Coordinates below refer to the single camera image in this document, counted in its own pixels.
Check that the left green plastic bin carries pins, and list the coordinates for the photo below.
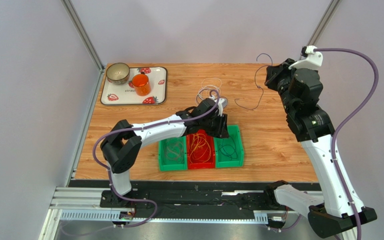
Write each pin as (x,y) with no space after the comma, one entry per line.
(172,154)

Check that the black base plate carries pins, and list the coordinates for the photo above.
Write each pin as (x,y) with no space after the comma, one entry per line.
(244,195)

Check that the red plastic bin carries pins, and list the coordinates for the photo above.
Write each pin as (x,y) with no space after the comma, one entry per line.
(200,150)

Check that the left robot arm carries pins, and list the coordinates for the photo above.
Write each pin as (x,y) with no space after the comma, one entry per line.
(118,149)

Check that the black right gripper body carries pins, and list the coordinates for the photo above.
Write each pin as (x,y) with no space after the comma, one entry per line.
(273,77)

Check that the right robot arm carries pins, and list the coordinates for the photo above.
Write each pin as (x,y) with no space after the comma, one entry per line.
(340,209)

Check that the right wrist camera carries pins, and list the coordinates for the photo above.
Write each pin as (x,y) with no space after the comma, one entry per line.
(313,59)

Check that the orange glass cup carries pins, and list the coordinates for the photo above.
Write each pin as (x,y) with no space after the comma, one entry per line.
(141,84)

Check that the ceramic bowl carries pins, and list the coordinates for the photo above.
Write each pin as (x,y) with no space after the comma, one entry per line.
(118,73)

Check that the green plastic bin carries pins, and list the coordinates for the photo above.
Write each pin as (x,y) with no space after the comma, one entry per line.
(229,152)
(172,154)

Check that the aluminium frame rail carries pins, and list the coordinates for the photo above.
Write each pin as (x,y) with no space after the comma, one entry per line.
(75,213)

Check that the right green plastic bin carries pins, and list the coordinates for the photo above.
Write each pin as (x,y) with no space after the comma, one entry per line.
(229,152)

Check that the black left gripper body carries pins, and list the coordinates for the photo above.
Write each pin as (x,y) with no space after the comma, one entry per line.
(215,126)

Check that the white strawberry tray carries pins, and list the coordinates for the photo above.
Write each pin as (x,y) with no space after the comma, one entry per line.
(125,94)

